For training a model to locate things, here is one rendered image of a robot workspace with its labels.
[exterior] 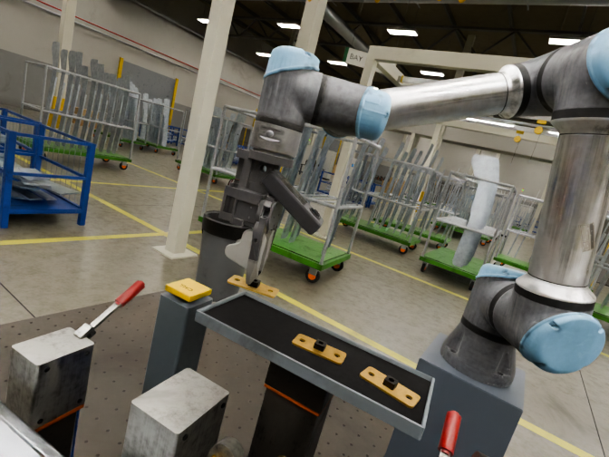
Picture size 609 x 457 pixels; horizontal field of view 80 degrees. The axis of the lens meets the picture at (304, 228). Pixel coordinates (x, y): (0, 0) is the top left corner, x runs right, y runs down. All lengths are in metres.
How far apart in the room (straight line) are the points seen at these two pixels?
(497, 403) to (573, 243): 0.34
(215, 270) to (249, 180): 2.69
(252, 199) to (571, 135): 0.50
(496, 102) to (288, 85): 0.39
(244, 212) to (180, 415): 0.29
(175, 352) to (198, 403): 0.21
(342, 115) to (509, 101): 0.34
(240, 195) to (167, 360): 0.35
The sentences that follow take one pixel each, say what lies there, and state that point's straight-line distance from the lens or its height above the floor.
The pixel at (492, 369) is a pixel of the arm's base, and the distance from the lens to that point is 0.87.
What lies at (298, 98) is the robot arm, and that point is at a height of 1.52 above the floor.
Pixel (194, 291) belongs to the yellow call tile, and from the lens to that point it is 0.70.
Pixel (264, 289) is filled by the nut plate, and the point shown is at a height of 1.22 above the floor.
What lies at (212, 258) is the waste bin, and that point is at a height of 0.39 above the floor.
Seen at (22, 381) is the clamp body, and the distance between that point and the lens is 0.73.
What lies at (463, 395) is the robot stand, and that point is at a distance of 0.86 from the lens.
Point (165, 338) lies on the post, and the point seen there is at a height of 1.06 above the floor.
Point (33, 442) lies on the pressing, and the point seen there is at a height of 1.00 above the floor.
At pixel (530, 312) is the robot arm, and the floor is 1.29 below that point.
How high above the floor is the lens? 1.45
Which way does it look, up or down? 11 degrees down
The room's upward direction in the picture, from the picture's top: 15 degrees clockwise
